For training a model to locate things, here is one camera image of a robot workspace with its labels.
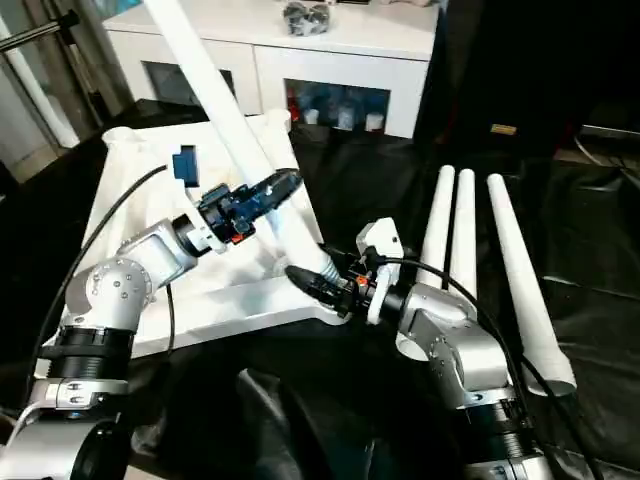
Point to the white plastic table top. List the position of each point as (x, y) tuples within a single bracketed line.
[(130, 180)]

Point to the white plastic table leg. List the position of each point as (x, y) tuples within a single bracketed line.
[(465, 220), (520, 280), (215, 100), (440, 210)]

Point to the black plastic mat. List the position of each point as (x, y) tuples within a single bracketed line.
[(380, 180)]

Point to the grey bundle on cabinet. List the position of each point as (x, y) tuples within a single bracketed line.
[(307, 18)]

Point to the white cabinet with glass doors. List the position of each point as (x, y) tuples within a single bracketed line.
[(380, 40)]

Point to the grey curtain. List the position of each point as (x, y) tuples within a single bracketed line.
[(100, 70)]

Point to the small yellow label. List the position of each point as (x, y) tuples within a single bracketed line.
[(503, 129)]

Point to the grey metal pole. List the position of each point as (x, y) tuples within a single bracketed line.
[(40, 30)]

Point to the black flat device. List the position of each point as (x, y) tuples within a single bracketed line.
[(612, 140)]

